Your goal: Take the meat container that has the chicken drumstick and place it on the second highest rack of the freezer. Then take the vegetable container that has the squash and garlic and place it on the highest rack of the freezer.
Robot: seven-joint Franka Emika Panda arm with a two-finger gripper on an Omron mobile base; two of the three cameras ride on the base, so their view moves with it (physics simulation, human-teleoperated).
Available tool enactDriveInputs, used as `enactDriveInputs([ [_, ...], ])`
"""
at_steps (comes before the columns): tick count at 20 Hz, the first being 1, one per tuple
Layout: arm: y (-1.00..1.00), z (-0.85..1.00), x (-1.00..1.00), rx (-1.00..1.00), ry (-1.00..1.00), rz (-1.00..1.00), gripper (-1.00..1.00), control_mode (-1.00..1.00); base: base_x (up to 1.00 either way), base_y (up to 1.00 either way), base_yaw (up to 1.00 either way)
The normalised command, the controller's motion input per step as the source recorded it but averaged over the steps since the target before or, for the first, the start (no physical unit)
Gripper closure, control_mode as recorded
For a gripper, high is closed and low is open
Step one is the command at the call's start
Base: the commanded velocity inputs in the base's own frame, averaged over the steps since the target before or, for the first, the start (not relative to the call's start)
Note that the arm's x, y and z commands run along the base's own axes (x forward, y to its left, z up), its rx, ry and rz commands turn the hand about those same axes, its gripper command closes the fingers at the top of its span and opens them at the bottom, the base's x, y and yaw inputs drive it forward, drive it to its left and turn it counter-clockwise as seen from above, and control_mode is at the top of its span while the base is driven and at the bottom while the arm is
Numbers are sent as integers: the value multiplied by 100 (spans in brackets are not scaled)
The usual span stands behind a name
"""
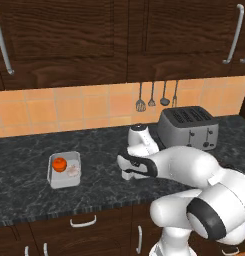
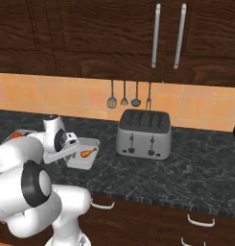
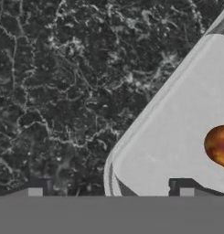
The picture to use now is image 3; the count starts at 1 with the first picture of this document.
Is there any white meat container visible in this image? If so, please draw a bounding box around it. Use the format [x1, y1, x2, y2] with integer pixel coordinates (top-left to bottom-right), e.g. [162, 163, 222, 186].
[102, 5, 224, 197]

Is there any brown chicken drumstick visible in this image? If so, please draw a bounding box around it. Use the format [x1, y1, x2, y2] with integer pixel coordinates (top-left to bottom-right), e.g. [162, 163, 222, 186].
[203, 123, 224, 170]

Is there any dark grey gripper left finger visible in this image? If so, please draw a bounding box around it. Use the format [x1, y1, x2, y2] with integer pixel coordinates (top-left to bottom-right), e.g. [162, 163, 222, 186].
[0, 176, 53, 197]

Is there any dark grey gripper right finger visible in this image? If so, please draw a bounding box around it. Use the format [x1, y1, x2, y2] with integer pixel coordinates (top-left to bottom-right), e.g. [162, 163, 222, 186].
[168, 177, 224, 197]

